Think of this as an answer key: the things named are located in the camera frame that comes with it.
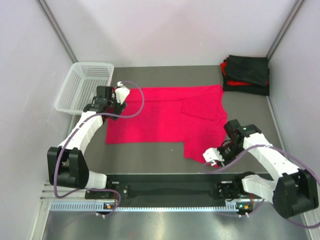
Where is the aluminium frame rail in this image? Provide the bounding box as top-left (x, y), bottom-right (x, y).
top-left (39, 183), bottom-right (313, 203)

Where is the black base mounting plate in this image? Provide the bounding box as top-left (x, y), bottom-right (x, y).
top-left (84, 173), bottom-right (263, 208)

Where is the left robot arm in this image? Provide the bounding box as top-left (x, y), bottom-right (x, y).
top-left (47, 82), bottom-right (130, 199)

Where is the aluminium corner post right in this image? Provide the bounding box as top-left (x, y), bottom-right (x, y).
top-left (266, 0), bottom-right (306, 61)

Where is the aluminium corner post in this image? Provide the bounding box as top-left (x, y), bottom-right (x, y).
top-left (36, 0), bottom-right (78, 64)
top-left (266, 0), bottom-right (306, 61)

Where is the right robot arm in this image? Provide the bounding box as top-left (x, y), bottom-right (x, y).
top-left (214, 119), bottom-right (319, 219)

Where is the pink t shirt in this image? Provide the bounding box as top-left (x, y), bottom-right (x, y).
top-left (105, 84), bottom-right (228, 163)

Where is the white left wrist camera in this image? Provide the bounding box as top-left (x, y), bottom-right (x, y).
top-left (114, 81), bottom-right (130, 105)

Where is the slotted grey cable duct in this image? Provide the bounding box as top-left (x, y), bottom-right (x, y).
top-left (50, 201), bottom-right (253, 214)

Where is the aluminium corner post left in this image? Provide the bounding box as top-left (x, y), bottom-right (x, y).
top-left (36, 0), bottom-right (78, 64)

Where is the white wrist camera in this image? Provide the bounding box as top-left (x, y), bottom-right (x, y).
top-left (114, 81), bottom-right (130, 105)
top-left (202, 147), bottom-right (224, 167)

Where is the white plastic basket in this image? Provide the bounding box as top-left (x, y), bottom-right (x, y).
top-left (54, 62), bottom-right (115, 115)

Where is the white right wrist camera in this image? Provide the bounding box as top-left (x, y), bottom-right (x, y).
top-left (202, 147), bottom-right (224, 167)

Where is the black folded t shirt top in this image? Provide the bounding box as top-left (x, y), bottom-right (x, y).
top-left (224, 55), bottom-right (270, 87)

